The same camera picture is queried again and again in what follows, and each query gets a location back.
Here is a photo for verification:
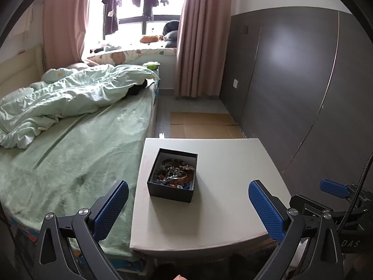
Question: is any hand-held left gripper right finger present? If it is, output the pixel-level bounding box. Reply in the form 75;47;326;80
248;180;345;280

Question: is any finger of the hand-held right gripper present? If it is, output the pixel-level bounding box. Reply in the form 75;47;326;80
320;179;355;199
289;194;334;219

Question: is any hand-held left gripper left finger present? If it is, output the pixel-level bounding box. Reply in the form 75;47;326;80
38;179;130;280

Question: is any black jewelry box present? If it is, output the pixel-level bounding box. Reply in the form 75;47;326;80
146;148;199;203

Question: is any silver chain necklace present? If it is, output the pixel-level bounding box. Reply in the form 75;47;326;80
162;165;194;181

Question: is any grey stone bead bracelet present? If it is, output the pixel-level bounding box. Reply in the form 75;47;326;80
167;181;192;190

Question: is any small dark bead bracelet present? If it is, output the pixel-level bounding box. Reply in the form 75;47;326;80
160;158;187;167

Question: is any bed with green sheet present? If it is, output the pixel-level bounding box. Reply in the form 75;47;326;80
0;44;161;272

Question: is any flat cardboard sheet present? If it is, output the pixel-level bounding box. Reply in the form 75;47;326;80
169;111;244;139

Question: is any light green quilt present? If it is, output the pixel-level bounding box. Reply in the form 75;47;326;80
0;63;160;149

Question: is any black cloth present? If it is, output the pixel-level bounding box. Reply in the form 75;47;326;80
128;80;149;96

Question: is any printed window seat cushion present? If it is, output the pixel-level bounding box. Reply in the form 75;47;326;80
84;46;177;66

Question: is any orange plush toy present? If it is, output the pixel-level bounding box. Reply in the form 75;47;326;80
139;34;164;44

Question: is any window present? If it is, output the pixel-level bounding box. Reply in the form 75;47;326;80
87;0;187;52

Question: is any dark blue pillow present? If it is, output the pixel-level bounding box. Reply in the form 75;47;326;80
162;20;181;48

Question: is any pink pleated curtain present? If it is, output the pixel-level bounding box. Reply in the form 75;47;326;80
174;0;232;98
43;0;94;71

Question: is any black braided cable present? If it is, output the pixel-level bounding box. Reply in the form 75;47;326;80
339;156;373;234

